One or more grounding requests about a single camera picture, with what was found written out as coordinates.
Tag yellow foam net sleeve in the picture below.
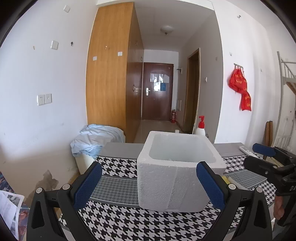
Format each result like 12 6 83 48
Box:
222 176 231 185

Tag white styrofoam box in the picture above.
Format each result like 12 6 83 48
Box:
137 131 226 212

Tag wooden boards against wall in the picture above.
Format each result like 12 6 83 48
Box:
264 121 273 147

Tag person right hand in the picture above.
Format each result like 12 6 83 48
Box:
273 196 285 220

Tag white remote control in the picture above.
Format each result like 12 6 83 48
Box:
239 146 256 157

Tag white metal bunk bed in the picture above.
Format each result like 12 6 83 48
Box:
273 52 295 152

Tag magazine on floor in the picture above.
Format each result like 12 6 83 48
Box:
1 173 30 240

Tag side door frame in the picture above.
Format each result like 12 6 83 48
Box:
183 48 200 134

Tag wall light switch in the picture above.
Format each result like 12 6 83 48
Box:
51 40 59 50

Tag red hanging bags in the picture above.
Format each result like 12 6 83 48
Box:
228 67 251 111

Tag dark brown entrance door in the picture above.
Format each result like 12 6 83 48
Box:
142 62 174 121

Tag houndstooth table cloth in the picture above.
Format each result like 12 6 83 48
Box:
58 155 277 241

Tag wooden wardrobe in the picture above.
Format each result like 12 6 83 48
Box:
86 2 144 143

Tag red fire extinguisher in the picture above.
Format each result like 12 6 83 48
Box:
171 109 177 123

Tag light blue bedding bundle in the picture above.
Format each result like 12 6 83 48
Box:
70 124 125 159

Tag ceiling lamp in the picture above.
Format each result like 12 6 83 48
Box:
160 25 174 35

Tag wall power sockets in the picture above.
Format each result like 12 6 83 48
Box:
37 93 52 106

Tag wall coat hook rack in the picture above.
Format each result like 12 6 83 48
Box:
234 63 244 73

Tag white pump lotion bottle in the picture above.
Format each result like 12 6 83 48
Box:
195 115 206 136

